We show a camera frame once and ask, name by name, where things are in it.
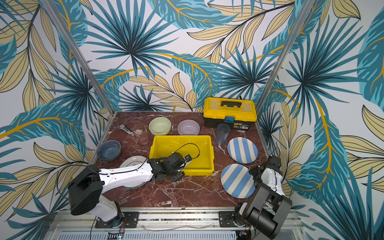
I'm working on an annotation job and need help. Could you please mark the blue striped plate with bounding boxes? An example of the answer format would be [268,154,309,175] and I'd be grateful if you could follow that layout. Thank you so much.
[227,137,259,164]
[220,164,256,199]

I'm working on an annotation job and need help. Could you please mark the yellow plastic bin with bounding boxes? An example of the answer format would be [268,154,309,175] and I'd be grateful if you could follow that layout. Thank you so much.
[149,135,215,176]

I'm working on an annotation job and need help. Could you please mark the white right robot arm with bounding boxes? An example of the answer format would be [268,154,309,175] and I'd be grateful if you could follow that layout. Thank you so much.
[233,155,293,240]

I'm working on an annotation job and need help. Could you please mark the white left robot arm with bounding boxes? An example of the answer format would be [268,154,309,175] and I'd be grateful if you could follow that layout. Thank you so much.
[68,152,194,228]

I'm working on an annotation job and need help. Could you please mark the white plate green rings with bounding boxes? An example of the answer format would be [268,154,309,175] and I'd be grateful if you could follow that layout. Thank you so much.
[119,155,151,190]

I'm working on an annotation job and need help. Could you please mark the pale green bowl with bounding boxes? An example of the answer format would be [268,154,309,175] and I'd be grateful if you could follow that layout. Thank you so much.
[149,117,172,136]

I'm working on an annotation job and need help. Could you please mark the clear drinking glass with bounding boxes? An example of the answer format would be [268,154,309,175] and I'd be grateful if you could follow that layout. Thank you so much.
[132,124,149,145]

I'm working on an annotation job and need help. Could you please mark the lilac bowl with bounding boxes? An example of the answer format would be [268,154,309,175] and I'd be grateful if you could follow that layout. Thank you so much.
[178,120,200,136]

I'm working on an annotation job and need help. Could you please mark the dark blue bowl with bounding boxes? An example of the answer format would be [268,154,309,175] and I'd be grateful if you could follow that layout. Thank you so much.
[97,140,122,162]

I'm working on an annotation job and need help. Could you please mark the yellow black plastic toolbox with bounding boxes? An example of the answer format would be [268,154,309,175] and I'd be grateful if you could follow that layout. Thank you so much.
[203,97,257,131]

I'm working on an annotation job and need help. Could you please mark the metal wrench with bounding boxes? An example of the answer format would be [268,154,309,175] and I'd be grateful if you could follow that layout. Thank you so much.
[118,124,135,136]

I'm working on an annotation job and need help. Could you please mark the blue textured plastic cup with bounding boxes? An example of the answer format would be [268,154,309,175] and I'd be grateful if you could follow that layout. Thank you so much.
[216,123,231,145]

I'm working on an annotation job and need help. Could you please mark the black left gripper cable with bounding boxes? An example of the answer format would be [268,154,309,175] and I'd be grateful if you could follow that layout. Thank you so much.
[173,142,201,161]

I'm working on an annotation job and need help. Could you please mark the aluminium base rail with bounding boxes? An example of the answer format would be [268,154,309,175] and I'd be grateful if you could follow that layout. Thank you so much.
[44,206,304,240]

